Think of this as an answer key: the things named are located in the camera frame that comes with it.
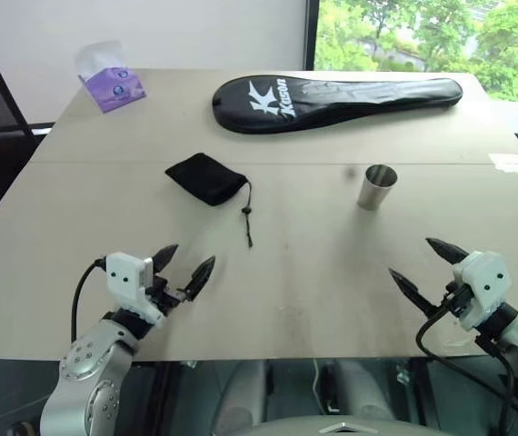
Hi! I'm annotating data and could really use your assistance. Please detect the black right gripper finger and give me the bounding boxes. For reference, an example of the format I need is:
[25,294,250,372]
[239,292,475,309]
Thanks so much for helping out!
[424,237,468,266]
[387,267,438,317]

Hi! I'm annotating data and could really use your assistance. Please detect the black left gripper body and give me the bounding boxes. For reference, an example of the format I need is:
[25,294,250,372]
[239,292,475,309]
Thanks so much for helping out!
[147,273,186,315]

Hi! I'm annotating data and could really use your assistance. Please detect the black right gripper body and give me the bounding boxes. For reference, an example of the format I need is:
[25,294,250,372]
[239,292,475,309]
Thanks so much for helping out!
[435,280,471,320]

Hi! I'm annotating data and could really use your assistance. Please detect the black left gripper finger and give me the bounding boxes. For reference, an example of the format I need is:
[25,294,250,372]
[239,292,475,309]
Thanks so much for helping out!
[151,243,180,280]
[181,254,217,302]

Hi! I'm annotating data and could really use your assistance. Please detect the stainless steel cup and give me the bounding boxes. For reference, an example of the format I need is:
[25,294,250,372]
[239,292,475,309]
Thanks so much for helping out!
[355,164,398,212]

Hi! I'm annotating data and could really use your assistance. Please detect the grey rounded shape under table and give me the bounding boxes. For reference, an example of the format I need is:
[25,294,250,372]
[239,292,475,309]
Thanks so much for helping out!
[334,361,397,420]
[222,361,270,426]

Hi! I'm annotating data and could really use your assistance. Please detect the purple tissue pack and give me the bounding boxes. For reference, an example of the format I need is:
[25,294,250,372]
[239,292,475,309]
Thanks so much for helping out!
[75,39,148,114]

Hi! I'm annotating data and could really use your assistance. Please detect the black racket cover white print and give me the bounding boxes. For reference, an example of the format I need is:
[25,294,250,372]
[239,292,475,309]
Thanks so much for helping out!
[211,74,464,135]

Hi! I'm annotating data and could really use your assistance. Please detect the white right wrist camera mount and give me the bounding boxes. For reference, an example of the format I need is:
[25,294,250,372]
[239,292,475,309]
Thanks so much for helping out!
[451,251,513,332]

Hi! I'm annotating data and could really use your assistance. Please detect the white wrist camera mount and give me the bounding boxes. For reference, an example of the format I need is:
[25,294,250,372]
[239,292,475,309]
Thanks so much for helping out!
[451,251,513,332]
[105,252,167,326]

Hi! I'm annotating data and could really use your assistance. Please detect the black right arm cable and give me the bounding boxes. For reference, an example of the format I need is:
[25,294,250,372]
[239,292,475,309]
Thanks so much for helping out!
[414,290,516,431]

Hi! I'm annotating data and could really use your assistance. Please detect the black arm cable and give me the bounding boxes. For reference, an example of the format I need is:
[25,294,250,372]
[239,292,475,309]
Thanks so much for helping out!
[414,290,516,431]
[71,257,108,342]

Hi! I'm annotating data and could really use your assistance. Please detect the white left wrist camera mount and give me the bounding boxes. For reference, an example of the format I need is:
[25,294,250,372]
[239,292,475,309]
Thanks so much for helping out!
[105,252,167,326]

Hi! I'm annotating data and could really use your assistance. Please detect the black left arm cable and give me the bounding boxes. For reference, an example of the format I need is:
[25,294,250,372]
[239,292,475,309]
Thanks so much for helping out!
[71,257,108,342]

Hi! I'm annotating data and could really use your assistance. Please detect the black drawstring pouch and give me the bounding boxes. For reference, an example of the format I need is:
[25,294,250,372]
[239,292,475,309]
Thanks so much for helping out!
[164,152,255,250]

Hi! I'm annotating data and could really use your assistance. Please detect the window with black frame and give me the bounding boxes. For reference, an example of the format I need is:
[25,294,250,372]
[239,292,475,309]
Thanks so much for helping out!
[304,0,518,104]

